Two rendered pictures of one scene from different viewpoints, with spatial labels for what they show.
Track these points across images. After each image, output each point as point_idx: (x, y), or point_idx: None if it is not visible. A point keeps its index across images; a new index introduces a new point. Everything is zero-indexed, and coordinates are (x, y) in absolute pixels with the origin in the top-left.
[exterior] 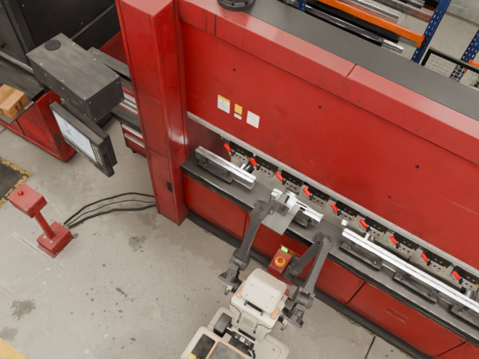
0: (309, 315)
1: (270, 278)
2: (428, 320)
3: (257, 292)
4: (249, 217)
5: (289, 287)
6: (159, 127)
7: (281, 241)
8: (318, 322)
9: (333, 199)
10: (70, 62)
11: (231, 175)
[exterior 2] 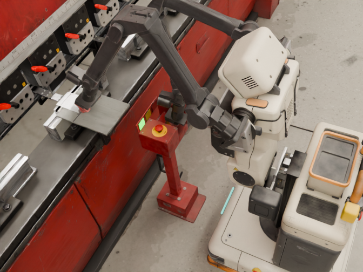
0: (193, 160)
1: (234, 50)
2: (212, 5)
3: (266, 56)
4: (82, 187)
5: (161, 184)
6: None
7: (119, 148)
8: (201, 151)
9: (66, 66)
10: None
11: (5, 199)
